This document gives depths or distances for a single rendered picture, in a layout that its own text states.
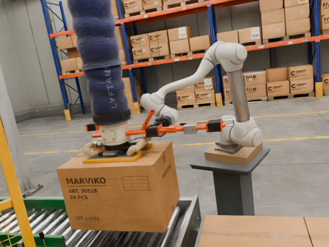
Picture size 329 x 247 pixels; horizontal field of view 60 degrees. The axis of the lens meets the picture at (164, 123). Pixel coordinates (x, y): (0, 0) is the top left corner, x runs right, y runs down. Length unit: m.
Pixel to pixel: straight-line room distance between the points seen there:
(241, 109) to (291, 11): 6.85
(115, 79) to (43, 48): 11.16
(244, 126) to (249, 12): 8.10
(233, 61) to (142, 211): 1.07
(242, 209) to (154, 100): 1.13
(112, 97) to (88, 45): 0.30
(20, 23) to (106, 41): 11.86
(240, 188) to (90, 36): 1.56
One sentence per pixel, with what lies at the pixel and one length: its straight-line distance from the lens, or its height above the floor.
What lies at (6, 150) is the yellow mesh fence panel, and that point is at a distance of 1.64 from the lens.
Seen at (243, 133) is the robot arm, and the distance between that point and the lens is 2.08.
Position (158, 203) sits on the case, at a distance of 1.58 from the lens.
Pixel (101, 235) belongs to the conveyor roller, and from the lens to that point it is 2.04.
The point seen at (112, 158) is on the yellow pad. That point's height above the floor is 1.09.
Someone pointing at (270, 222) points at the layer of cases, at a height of 0.54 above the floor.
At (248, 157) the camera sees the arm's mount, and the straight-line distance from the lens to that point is 2.24.
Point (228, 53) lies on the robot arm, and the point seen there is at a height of 1.57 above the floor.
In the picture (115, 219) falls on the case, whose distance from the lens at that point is 1.74.
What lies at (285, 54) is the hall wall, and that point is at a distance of 10.00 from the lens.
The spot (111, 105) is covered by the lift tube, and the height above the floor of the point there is 1.39.
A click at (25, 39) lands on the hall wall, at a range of 13.28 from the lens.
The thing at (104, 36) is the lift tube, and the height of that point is 1.76.
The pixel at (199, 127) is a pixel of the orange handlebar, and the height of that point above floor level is 1.21.
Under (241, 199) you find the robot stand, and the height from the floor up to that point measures 0.44.
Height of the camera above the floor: 1.59
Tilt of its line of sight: 12 degrees down
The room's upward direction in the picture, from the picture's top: 9 degrees counter-clockwise
